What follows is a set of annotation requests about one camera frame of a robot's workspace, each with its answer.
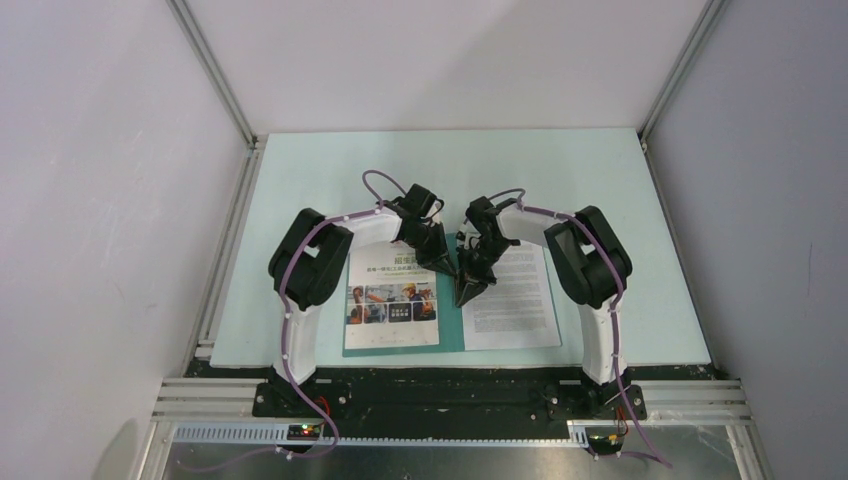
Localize controller board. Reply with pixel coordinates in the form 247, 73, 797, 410
586, 434, 626, 458
286, 423, 323, 442

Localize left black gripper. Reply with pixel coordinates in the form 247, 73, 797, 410
401, 221, 455, 276

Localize aluminium frame post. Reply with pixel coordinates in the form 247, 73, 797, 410
638, 0, 730, 146
166, 0, 257, 149

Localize teal green folder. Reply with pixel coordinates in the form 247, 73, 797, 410
341, 233, 563, 359

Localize white slotted cable duct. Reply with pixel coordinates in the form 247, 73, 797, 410
173, 422, 588, 448

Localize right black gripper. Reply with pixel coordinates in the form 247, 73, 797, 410
457, 237, 514, 307

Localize left controller board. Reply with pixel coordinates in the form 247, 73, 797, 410
286, 423, 323, 442

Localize right controller board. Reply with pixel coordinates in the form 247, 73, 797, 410
586, 434, 626, 458

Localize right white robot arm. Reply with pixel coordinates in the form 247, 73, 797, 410
454, 196, 633, 418

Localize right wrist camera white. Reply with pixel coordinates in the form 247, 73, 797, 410
455, 223, 469, 245

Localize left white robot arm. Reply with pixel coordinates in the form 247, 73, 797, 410
268, 184, 457, 416

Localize right aluminium frame post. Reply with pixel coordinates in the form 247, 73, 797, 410
638, 0, 730, 146

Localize left aluminium frame post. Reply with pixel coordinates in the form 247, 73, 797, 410
166, 0, 257, 149

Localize printed paper file top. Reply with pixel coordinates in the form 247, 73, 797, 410
344, 242, 440, 356

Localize light blue table mat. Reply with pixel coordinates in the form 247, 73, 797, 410
211, 128, 710, 368

